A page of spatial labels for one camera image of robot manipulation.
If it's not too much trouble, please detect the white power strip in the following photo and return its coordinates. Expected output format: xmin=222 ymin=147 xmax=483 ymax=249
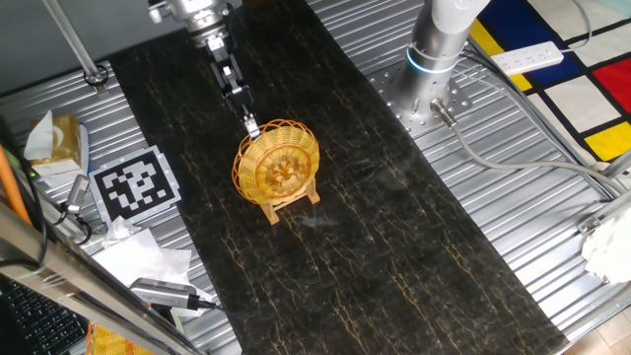
xmin=490 ymin=40 xmax=566 ymax=77

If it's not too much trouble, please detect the black keyboard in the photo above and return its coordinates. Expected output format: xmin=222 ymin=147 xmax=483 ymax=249
xmin=0 ymin=275 xmax=90 ymax=355

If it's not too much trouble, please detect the aluminium frame bar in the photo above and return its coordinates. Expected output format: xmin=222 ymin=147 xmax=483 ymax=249
xmin=0 ymin=201 xmax=208 ymax=355

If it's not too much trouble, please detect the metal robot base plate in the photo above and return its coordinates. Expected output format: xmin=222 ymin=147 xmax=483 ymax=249
xmin=367 ymin=61 xmax=474 ymax=139

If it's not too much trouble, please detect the orange tube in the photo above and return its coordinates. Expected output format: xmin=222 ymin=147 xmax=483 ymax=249
xmin=0 ymin=145 xmax=32 ymax=226

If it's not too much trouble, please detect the crumpled white tissue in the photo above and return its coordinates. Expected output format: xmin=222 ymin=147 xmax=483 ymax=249
xmin=102 ymin=215 xmax=142 ymax=248

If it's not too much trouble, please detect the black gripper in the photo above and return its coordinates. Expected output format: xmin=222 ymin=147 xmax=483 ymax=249
xmin=207 ymin=35 xmax=261 ymax=141

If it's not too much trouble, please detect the grey power strip cable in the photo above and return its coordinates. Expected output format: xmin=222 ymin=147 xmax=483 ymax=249
xmin=559 ymin=0 xmax=593 ymax=53

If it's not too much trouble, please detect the small grey clamp device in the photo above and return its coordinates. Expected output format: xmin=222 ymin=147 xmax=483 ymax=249
xmin=61 ymin=174 xmax=93 ymax=217

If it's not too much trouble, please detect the metal stand pole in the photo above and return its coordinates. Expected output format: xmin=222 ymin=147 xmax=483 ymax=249
xmin=41 ymin=0 xmax=109 ymax=96

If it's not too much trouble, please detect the white cloth bundle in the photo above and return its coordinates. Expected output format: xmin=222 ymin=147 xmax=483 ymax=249
xmin=581 ymin=209 xmax=631 ymax=285

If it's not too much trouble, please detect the black white marker board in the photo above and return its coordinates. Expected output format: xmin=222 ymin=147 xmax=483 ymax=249
xmin=88 ymin=145 xmax=182 ymax=227

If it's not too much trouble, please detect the yellow tissue box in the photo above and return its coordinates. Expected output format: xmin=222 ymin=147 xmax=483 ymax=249
xmin=23 ymin=109 xmax=83 ymax=178

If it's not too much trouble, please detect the wooden dish rack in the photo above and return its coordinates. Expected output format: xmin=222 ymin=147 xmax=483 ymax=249
xmin=258 ymin=177 xmax=321 ymax=227

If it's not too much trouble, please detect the round yellow woven basket dish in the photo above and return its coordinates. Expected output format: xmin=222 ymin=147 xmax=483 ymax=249
xmin=231 ymin=118 xmax=321 ymax=206

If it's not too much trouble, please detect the colourful block pattern cloth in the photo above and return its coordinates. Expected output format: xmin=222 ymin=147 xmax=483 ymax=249
xmin=467 ymin=0 xmax=631 ymax=164

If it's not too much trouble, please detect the aluminium profile post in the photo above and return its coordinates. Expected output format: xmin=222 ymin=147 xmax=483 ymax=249
xmin=576 ymin=147 xmax=631 ymax=236

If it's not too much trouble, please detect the flat white paper sheet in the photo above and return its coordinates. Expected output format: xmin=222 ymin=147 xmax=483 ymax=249
xmin=92 ymin=227 xmax=216 ymax=318

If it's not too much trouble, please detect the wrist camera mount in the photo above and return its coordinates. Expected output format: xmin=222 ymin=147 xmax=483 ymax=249
xmin=147 ymin=0 xmax=174 ymax=24

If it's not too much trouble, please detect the black desk cable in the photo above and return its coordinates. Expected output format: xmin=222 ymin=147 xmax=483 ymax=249
xmin=0 ymin=115 xmax=48 ymax=270

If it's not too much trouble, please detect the thick grey base cable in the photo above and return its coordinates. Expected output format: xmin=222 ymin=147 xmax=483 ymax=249
xmin=429 ymin=97 xmax=630 ymax=196

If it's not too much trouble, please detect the black marble pattern mat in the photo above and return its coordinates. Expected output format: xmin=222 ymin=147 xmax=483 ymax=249
xmin=106 ymin=0 xmax=571 ymax=355

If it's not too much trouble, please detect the grey camera on stand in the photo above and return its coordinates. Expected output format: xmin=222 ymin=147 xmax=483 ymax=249
xmin=128 ymin=277 xmax=199 ymax=311

